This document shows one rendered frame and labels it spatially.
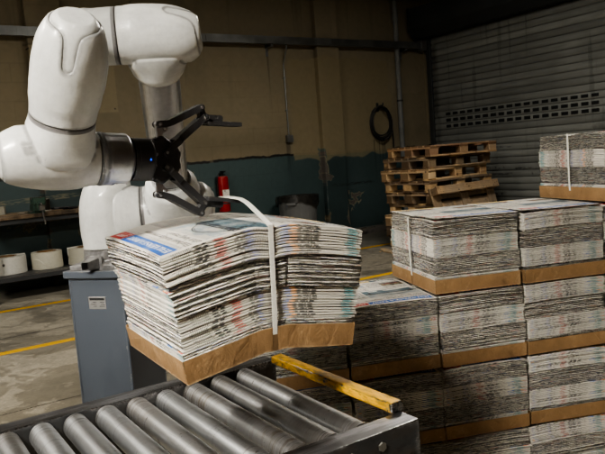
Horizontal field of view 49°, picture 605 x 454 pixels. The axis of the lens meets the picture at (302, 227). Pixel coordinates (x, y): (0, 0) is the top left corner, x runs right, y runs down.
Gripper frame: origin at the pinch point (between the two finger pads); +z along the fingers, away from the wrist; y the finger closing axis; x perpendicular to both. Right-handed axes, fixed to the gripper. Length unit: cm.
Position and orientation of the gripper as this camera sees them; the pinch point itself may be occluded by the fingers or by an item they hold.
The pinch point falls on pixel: (233, 160)
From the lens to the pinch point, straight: 128.0
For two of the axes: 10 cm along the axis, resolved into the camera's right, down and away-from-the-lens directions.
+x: 5.5, 0.8, -8.3
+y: -0.1, 10.0, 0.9
